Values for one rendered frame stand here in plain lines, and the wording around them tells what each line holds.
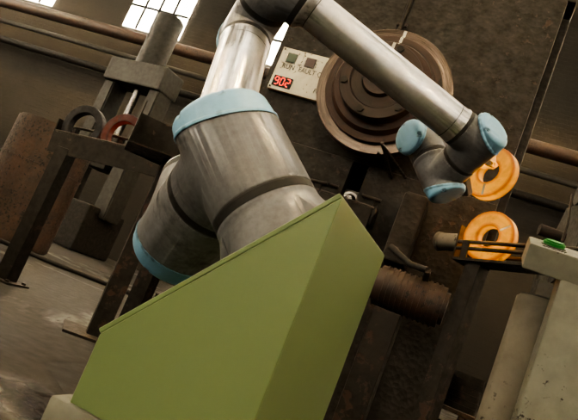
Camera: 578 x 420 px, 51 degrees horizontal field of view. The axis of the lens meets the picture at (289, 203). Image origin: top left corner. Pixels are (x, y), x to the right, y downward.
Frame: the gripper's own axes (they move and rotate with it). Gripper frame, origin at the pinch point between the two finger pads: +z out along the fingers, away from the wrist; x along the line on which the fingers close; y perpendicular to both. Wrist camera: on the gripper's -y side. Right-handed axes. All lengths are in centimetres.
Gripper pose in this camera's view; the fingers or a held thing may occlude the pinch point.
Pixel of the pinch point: (493, 167)
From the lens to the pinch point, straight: 180.8
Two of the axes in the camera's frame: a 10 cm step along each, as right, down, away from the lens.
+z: 7.9, 1.2, 6.0
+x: -5.9, -1.0, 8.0
